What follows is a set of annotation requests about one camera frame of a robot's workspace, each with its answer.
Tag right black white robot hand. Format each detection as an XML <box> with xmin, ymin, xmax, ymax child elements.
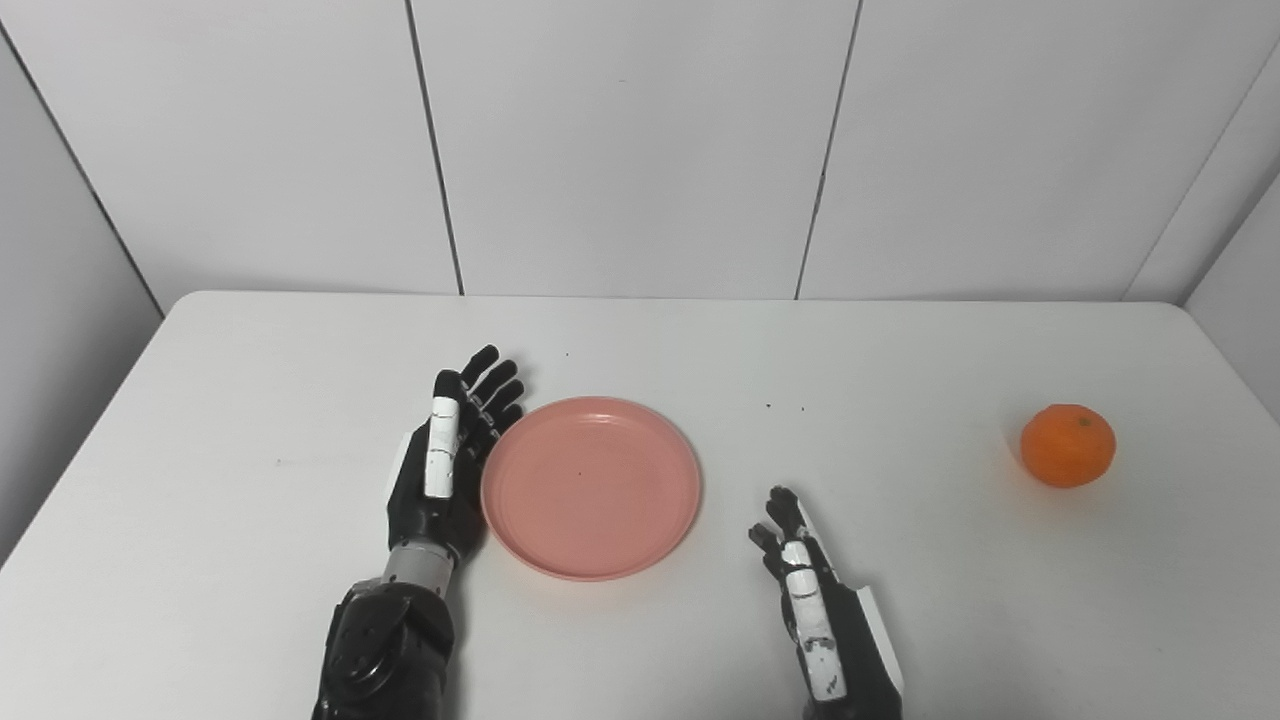
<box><xmin>748</xmin><ymin>486</ymin><xmax>906</xmax><ymax>720</ymax></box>

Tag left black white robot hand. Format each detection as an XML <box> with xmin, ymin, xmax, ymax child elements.
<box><xmin>386</xmin><ymin>345</ymin><xmax>527</xmax><ymax>571</ymax></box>

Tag pink round plate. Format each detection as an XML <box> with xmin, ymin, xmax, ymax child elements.
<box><xmin>480</xmin><ymin>396</ymin><xmax>703</xmax><ymax>583</ymax></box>

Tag orange fruit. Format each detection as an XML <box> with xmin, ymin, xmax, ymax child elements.
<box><xmin>1019</xmin><ymin>403</ymin><xmax>1117</xmax><ymax>490</ymax></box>

